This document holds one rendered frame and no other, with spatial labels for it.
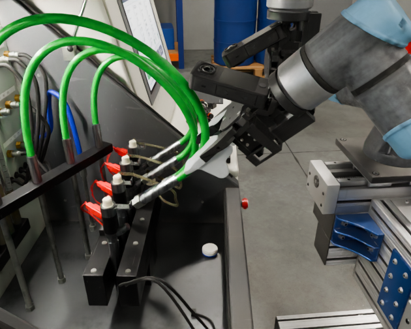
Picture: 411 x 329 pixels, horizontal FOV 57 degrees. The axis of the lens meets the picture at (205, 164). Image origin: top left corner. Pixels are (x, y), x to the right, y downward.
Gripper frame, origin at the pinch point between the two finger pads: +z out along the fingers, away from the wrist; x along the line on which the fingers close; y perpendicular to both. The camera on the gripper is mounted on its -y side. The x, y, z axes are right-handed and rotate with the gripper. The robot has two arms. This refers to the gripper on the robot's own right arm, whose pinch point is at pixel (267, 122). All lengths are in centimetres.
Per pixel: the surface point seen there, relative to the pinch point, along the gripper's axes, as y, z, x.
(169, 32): -78, 73, 521
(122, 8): -34, -16, 39
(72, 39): -33.2, -16.1, -4.7
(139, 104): -28.1, 3.5, 19.3
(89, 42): -30.4, -15.6, -4.8
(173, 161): -18.6, 10.4, 3.1
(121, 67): -32.6, -4.4, 23.0
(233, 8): 13, 33, 461
